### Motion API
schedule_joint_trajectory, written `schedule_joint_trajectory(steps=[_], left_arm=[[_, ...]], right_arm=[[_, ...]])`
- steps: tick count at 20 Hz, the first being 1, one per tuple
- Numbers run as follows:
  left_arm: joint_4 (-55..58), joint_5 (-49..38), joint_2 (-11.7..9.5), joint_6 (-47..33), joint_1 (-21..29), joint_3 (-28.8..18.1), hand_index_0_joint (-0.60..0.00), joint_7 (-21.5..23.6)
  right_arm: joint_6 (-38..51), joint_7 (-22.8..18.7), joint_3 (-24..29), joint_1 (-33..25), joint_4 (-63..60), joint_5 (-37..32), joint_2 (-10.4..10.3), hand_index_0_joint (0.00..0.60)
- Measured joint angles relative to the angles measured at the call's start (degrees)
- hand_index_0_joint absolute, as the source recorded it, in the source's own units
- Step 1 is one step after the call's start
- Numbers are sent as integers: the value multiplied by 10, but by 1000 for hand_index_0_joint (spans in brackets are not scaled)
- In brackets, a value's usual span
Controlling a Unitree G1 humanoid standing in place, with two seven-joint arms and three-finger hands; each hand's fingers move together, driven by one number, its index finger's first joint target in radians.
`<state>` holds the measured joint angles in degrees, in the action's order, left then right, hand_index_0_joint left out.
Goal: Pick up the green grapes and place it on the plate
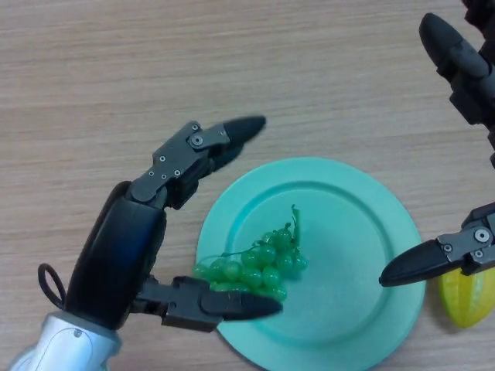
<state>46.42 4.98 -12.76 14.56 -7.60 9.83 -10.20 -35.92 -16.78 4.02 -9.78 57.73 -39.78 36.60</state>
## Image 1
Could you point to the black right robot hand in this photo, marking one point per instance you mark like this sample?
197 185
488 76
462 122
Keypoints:
421 261

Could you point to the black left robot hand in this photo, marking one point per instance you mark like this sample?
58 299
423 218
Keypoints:
116 251

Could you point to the teal round plate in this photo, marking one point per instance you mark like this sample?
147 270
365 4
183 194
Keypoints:
348 232

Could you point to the yellow starfruit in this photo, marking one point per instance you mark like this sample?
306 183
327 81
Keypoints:
468 301

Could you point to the green grapes bunch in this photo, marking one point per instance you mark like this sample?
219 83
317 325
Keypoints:
251 266

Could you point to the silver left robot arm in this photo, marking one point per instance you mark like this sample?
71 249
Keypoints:
58 344

